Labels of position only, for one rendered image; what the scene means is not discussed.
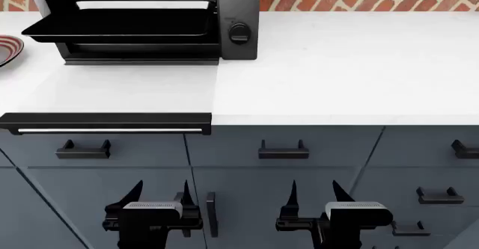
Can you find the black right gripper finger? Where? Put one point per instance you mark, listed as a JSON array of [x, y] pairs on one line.
[[292, 201], [340, 194]]

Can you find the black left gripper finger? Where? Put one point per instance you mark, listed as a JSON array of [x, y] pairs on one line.
[[134, 194], [187, 197]]

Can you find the black toaster oven door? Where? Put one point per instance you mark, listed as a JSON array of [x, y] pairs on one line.
[[142, 55]]

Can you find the black oven knob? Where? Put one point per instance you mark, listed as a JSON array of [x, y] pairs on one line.
[[238, 33]]

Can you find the black oven tray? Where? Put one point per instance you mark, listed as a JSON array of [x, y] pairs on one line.
[[119, 22]]

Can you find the black toaster oven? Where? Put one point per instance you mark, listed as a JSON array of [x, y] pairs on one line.
[[239, 8]]

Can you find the grey blue kitchen cabinet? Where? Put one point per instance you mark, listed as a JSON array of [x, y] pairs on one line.
[[232, 176]]

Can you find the red striped plate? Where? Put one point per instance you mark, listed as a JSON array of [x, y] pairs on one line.
[[9, 50]]

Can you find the grey left gripper camera box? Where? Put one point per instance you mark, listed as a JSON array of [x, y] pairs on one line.
[[153, 209]]

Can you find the grey gripper camera box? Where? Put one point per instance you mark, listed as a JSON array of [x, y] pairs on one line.
[[359, 212], [153, 209]]

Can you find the grey right gripper camera box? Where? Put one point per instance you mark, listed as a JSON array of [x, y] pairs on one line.
[[359, 212]]

